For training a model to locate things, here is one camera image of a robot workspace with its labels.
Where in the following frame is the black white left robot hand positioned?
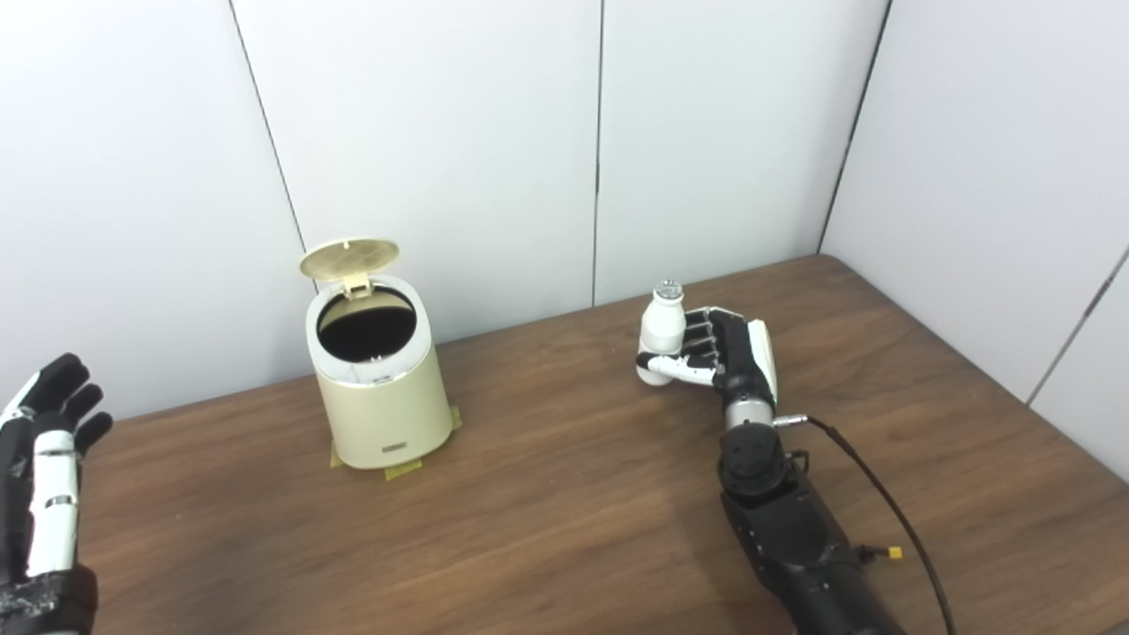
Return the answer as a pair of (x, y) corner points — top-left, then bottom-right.
(0, 353), (114, 635)

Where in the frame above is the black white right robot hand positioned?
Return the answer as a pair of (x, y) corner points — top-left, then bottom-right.
(637, 306), (779, 408)

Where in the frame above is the small white plastic bottle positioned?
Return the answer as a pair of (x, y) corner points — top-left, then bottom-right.
(637, 280), (689, 387)

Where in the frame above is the cream-colored bin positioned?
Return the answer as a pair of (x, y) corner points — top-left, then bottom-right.
(305, 273), (455, 470)

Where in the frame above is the cream round bin lid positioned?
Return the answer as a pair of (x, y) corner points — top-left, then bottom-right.
(299, 237), (400, 299)

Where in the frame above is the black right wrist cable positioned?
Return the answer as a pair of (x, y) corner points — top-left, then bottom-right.
(773, 415), (958, 635)

